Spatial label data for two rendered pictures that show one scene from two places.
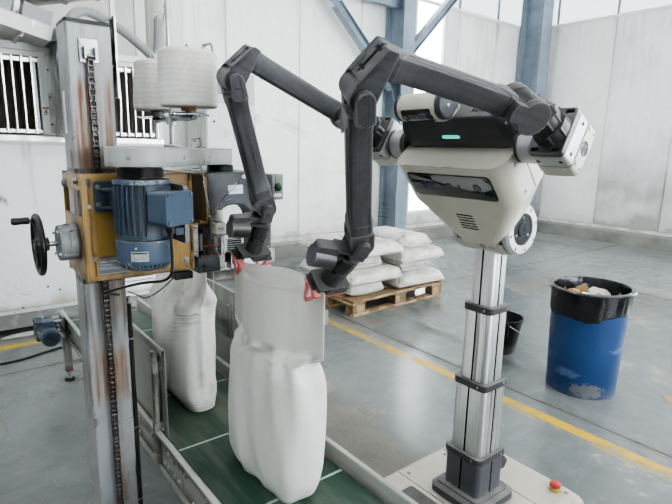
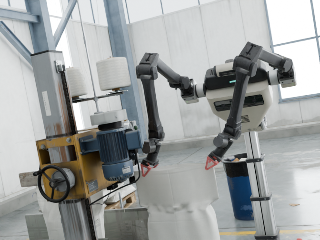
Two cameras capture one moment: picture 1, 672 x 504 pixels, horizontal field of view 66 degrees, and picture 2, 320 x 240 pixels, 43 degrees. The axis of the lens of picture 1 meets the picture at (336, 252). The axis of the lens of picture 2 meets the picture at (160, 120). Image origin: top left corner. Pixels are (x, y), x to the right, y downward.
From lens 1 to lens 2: 1.35 m
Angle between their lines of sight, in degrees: 30
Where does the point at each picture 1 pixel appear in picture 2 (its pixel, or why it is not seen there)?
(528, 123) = (286, 67)
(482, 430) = (272, 219)
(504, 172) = (267, 90)
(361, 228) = (238, 123)
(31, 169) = not seen: outside the picture
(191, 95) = (126, 81)
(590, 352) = not seen: hidden behind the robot
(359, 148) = (245, 86)
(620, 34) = (167, 25)
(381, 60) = (258, 50)
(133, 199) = (119, 138)
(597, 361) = not seen: hidden behind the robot
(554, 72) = (135, 51)
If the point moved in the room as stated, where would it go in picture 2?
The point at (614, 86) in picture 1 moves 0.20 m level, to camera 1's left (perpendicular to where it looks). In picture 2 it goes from (173, 55) to (166, 55)
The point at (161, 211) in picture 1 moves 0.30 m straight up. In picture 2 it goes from (137, 141) to (126, 79)
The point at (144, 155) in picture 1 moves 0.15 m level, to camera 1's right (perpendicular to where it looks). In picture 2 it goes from (122, 114) to (149, 108)
